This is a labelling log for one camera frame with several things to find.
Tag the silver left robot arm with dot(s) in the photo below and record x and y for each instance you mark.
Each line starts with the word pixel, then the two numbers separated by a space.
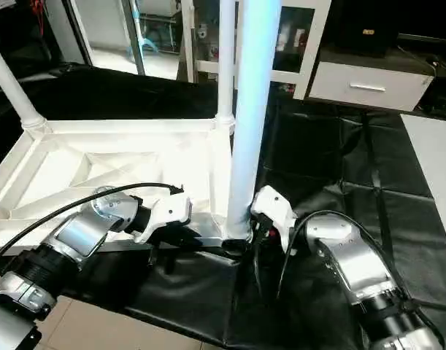
pixel 84 230

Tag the black speaker box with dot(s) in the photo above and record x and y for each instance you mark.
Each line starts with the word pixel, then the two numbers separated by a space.
pixel 365 29

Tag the white drawer unit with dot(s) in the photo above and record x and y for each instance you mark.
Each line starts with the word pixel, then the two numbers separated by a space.
pixel 368 87

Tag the black table mat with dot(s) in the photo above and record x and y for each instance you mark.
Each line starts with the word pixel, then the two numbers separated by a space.
pixel 339 160

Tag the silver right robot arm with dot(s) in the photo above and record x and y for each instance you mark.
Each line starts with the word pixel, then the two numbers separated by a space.
pixel 347 255

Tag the white flat board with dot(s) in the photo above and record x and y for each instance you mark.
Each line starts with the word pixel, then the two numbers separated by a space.
pixel 434 160

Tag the white plastic table leg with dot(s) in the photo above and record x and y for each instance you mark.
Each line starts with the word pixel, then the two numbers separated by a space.
pixel 226 58
pixel 11 84
pixel 252 95

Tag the white plastic table top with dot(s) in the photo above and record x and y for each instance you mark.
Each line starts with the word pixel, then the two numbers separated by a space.
pixel 135 146

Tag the white glass door cabinet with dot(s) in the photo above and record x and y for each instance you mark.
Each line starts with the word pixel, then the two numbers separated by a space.
pixel 314 44

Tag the blue plastic stool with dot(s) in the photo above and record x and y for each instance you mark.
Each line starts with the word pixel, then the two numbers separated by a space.
pixel 150 47

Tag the dark TV stand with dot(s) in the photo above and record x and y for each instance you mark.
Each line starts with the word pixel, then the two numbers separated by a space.
pixel 441 80

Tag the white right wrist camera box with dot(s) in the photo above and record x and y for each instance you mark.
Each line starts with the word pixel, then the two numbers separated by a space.
pixel 274 208

